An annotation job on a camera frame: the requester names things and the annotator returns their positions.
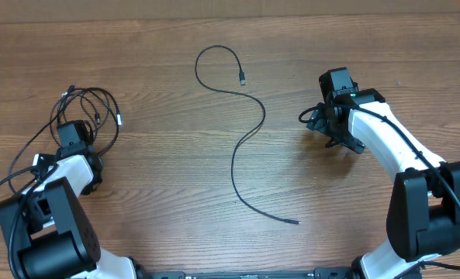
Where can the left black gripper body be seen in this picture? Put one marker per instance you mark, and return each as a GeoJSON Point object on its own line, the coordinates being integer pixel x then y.
{"type": "Point", "coordinates": [87, 191]}

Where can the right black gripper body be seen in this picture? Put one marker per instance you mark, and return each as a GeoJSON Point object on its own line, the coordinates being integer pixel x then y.
{"type": "Point", "coordinates": [339, 136]}

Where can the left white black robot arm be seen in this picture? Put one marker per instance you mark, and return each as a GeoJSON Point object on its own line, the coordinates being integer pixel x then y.
{"type": "Point", "coordinates": [46, 231]}

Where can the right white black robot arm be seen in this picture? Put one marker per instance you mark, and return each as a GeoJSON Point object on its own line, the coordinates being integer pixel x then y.
{"type": "Point", "coordinates": [423, 220]}

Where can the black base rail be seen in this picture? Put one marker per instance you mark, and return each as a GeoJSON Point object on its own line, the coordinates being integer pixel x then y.
{"type": "Point", "coordinates": [284, 274]}

